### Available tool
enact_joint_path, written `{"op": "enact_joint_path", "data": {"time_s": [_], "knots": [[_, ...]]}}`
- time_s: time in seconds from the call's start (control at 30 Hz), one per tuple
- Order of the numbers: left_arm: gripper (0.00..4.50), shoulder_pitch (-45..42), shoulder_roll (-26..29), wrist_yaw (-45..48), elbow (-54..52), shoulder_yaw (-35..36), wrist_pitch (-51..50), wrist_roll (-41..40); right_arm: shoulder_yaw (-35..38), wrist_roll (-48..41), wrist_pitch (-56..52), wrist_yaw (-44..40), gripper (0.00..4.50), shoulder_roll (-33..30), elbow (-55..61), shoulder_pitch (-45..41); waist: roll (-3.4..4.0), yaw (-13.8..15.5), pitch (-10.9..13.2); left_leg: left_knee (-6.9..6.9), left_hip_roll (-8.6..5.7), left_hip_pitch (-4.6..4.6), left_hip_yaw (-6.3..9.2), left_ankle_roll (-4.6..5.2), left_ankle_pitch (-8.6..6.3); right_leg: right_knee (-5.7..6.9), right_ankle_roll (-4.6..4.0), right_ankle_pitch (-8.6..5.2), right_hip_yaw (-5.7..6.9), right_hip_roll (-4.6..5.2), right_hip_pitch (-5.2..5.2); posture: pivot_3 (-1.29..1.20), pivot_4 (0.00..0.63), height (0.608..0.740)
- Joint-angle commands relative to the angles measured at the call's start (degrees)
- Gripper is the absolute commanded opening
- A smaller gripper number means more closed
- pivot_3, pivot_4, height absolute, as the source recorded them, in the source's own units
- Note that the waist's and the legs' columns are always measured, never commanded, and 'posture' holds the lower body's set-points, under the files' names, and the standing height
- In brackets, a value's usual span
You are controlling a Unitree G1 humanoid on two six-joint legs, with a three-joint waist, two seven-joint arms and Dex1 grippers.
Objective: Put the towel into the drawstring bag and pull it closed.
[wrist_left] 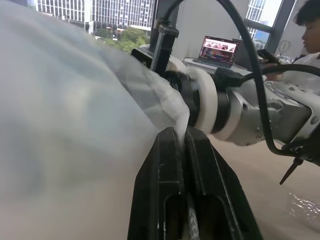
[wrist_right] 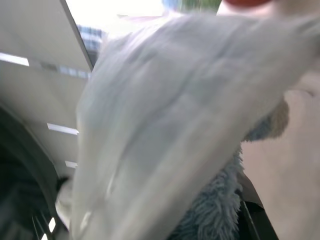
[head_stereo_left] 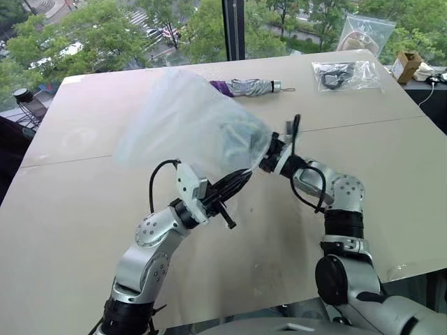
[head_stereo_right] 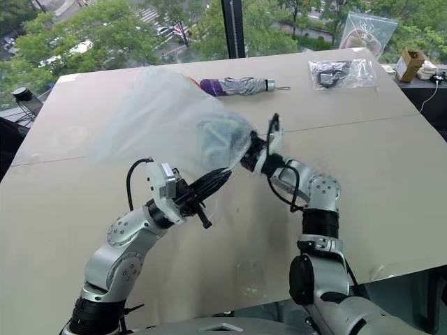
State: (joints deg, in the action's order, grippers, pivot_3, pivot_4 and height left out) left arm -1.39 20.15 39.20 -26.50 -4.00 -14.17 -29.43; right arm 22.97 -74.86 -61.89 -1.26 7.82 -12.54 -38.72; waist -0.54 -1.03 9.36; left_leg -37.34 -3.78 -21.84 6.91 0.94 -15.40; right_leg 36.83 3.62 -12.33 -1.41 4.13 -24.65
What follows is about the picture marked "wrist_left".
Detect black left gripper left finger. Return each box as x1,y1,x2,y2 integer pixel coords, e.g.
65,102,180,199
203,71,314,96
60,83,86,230
127,126,186,240

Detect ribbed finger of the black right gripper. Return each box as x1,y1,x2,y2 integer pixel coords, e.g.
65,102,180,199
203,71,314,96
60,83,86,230
149,19,179,73
130,47,153,69

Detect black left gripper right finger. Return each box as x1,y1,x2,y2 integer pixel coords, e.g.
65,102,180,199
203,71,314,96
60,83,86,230
184,127,263,240

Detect white braided drawstring cord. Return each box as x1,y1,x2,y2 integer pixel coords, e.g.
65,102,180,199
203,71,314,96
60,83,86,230
184,193,201,240

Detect black smartphone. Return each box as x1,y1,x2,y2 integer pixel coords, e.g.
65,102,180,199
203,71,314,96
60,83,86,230
256,49,282,65

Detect white translucent drawstring bag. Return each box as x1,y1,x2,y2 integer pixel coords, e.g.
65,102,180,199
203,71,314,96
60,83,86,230
0,0,191,240

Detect person's hand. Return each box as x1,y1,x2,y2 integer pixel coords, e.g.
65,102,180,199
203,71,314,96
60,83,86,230
259,57,286,82

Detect open black laptop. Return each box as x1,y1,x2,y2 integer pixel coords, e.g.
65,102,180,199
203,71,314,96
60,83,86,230
193,35,241,69

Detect white desk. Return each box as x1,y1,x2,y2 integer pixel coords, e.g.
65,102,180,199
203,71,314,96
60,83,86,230
182,56,255,76

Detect grey laptop lid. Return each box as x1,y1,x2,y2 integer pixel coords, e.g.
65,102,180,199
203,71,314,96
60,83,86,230
232,38,254,71

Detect person in white shirt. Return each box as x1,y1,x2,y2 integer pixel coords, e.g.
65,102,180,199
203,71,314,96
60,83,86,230
284,0,320,96

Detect dark window frame pillar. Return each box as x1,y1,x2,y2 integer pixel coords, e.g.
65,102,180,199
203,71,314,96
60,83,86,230
149,0,187,51
271,0,297,55

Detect black cable tie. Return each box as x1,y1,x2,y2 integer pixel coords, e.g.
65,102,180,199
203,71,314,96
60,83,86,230
279,149,305,186

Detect black looping robot cable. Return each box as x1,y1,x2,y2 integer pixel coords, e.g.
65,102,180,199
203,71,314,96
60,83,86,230
159,0,308,157

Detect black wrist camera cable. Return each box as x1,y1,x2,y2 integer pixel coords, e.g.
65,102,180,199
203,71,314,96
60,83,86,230
214,63,320,87

